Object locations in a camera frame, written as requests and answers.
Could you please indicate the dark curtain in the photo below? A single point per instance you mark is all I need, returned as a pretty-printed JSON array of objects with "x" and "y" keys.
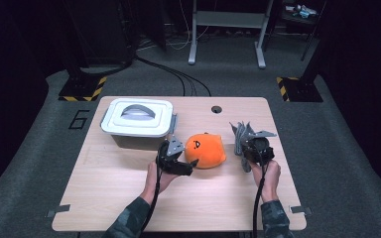
[
  {"x": 370, "y": 82},
  {"x": 6, "y": 82}
]

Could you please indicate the grey cloth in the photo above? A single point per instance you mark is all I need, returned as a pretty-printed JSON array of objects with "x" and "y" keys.
[{"x": 239, "y": 135}]

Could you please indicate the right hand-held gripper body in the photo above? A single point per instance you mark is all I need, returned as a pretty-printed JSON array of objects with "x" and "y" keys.
[{"x": 259, "y": 150}]

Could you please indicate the white metal desk frame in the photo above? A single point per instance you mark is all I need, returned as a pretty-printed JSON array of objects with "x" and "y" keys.
[{"x": 226, "y": 19}]

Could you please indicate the orange plush toy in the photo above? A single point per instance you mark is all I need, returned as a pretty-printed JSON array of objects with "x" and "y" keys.
[{"x": 206, "y": 150}]

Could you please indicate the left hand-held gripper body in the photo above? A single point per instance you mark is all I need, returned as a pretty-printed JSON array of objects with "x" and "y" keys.
[{"x": 169, "y": 158}]

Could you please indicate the person's left hand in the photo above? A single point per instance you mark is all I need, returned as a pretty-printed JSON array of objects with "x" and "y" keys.
[{"x": 152, "y": 183}]

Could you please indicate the black cabinet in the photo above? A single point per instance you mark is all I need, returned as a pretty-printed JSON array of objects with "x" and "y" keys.
[{"x": 102, "y": 33}]

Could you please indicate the black shelf stand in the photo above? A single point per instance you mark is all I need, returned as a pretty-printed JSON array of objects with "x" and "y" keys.
[{"x": 311, "y": 39}]

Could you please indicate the person's right hand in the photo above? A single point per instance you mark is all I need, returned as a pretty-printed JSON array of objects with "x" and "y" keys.
[{"x": 270, "y": 180}]

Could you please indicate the clear plastic storage box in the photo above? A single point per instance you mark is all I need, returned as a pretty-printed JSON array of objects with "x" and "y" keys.
[{"x": 135, "y": 142}]

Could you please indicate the blue white small clutter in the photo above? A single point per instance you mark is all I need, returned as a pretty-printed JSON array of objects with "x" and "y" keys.
[{"x": 302, "y": 11}]

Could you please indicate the grey tape strip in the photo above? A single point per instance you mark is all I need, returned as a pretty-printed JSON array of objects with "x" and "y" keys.
[
  {"x": 300, "y": 210},
  {"x": 58, "y": 210}
]

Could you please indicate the black stand base hazard stripes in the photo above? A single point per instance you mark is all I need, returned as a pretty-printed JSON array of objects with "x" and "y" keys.
[
  {"x": 302, "y": 91},
  {"x": 79, "y": 88}
]

